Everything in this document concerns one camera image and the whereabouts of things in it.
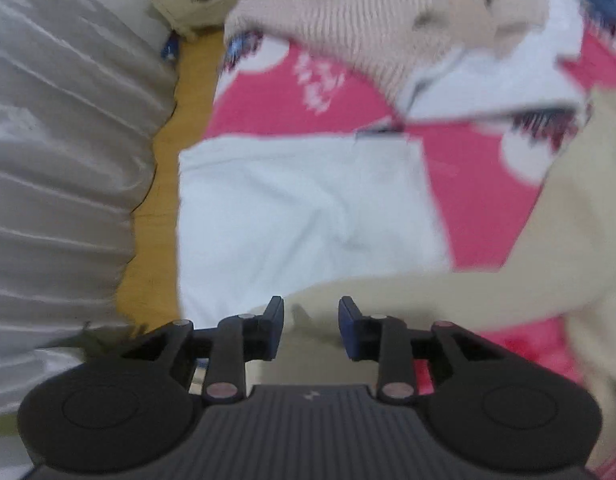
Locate white folded shirt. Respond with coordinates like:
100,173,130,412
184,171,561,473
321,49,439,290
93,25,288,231
177,134,455,330

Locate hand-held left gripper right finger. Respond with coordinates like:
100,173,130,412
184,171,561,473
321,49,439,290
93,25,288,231
339,296,504,406

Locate white cloth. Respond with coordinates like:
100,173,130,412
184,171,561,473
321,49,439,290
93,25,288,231
395,0,591,123

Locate grey curtain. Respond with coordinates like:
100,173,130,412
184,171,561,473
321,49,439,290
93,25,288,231
0,0,181,418

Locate pink floral blanket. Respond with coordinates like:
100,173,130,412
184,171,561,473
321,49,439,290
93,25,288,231
203,0,616,480

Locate pink knit sweater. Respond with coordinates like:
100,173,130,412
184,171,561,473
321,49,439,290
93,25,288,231
225,0,550,111

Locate beige sweatshirt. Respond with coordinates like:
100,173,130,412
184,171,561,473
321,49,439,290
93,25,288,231
248,87,616,468

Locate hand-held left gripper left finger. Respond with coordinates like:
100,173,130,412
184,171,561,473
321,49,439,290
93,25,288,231
120,296,285,407

